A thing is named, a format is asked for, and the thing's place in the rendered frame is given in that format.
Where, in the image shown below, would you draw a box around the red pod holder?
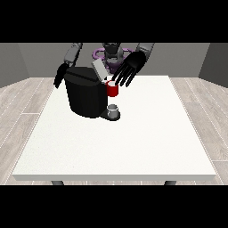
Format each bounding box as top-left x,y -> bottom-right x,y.
105,79 -> 119,98

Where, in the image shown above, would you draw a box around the grey robot trunk purple rings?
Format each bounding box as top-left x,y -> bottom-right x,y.
92,43 -> 135,75

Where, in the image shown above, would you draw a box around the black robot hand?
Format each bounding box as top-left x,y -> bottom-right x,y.
53,61 -> 69,90
111,50 -> 148,88

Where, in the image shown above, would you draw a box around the black coffee machine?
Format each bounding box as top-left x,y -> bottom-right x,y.
63,66 -> 121,122

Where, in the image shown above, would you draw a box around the pale grey machine lid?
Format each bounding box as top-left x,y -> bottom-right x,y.
91,58 -> 109,81

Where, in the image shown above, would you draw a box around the small grey cup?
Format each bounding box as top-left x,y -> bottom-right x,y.
107,103 -> 120,118

